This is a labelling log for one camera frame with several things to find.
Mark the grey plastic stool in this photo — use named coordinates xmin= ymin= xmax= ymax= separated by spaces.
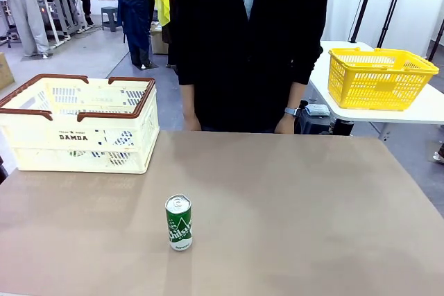
xmin=101 ymin=6 xmax=123 ymax=33

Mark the person in grey trousers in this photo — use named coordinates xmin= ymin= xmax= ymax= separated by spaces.
xmin=0 ymin=0 xmax=52 ymax=58

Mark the yellow plastic shopping basket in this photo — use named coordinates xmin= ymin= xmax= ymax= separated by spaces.
xmin=327 ymin=47 xmax=441 ymax=112

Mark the cardboard box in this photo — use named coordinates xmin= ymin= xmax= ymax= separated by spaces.
xmin=0 ymin=52 xmax=16 ymax=91
xmin=149 ymin=25 xmax=170 ymax=55

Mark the black tripod leg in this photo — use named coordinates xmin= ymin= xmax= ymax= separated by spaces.
xmin=428 ymin=20 xmax=444 ymax=62
xmin=348 ymin=0 xmax=382 ymax=44
xmin=376 ymin=0 xmax=409 ymax=49

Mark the person's left forearm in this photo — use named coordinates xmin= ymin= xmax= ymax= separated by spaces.
xmin=287 ymin=82 xmax=307 ymax=110

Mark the wet wipes pack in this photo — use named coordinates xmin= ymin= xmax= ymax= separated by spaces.
xmin=304 ymin=103 xmax=331 ymax=117

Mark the cream folding shopping basket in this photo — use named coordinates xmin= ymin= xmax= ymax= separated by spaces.
xmin=0 ymin=73 xmax=161 ymax=175

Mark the green Chilsung soda can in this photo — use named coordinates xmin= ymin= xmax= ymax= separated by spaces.
xmin=164 ymin=193 xmax=193 ymax=252

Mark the brown basket handle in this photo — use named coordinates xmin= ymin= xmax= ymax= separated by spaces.
xmin=76 ymin=76 xmax=156 ymax=123
xmin=0 ymin=73 xmax=89 ymax=121

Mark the white side table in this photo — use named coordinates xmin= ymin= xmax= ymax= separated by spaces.
xmin=307 ymin=40 xmax=444 ymax=141

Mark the person's right forearm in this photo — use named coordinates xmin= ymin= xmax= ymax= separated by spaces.
xmin=180 ymin=84 xmax=198 ymax=119

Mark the white workshop desk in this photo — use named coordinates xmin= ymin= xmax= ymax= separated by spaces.
xmin=33 ymin=0 xmax=89 ymax=49

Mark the person's right hand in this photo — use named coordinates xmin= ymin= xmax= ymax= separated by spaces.
xmin=183 ymin=116 xmax=203 ymax=132

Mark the person's left hand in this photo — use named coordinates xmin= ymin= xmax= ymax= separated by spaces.
xmin=275 ymin=114 xmax=296 ymax=134

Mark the person in navy apron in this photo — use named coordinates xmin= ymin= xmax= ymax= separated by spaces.
xmin=106 ymin=0 xmax=160 ymax=71

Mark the person in black cardigan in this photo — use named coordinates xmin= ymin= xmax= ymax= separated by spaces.
xmin=167 ymin=0 xmax=330 ymax=134

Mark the black stool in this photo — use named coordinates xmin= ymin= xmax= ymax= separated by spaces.
xmin=294 ymin=100 xmax=336 ymax=137

